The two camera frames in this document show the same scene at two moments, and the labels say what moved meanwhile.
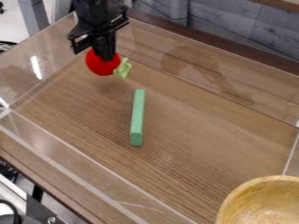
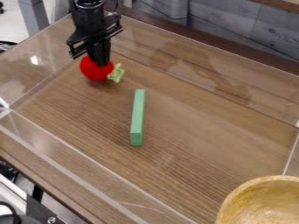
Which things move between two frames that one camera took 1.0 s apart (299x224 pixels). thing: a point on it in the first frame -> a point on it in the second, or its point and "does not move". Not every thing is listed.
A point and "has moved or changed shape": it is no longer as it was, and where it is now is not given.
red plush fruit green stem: (103, 67) has moved or changed shape
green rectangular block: (135, 138) does not move
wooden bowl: (266, 200) does not move
